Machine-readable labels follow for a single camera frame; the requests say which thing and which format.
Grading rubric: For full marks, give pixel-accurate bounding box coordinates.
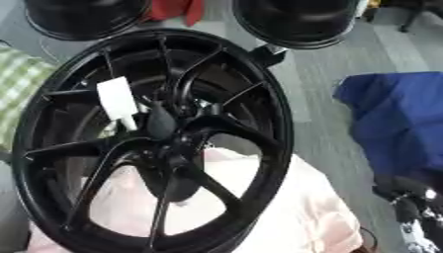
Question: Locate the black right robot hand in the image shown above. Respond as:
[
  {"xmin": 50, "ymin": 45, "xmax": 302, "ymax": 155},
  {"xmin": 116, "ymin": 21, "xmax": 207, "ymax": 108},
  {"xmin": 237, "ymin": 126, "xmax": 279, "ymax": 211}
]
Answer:
[{"xmin": 370, "ymin": 175, "xmax": 443, "ymax": 229}]

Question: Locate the black spoked wheel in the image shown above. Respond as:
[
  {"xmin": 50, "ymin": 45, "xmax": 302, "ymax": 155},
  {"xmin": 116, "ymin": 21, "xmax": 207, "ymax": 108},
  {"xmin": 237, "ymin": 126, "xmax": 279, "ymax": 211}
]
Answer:
[{"xmin": 10, "ymin": 28, "xmax": 297, "ymax": 253}]

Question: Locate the black round wheel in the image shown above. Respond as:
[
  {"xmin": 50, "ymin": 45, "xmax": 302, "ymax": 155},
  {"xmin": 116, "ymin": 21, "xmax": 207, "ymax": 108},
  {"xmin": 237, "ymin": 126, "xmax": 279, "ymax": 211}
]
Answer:
[
  {"xmin": 22, "ymin": 0, "xmax": 154, "ymax": 42},
  {"xmin": 229, "ymin": 0, "xmax": 364, "ymax": 50}
]

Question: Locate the black chair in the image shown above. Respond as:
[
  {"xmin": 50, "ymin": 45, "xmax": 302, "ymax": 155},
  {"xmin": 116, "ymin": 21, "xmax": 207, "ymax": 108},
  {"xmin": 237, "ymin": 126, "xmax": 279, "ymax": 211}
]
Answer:
[{"xmin": 361, "ymin": 0, "xmax": 443, "ymax": 34}]

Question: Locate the red cloth item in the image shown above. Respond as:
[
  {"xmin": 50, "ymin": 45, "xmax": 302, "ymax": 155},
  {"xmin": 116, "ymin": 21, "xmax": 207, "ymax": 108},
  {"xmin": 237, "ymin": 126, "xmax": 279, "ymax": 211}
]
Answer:
[{"xmin": 141, "ymin": 0, "xmax": 208, "ymax": 28}]

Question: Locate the black wheel support bracket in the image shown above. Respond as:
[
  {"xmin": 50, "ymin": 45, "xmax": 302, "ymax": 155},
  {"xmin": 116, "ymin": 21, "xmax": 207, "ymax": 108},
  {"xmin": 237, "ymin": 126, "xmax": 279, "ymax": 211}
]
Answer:
[{"xmin": 249, "ymin": 43, "xmax": 290, "ymax": 69}]

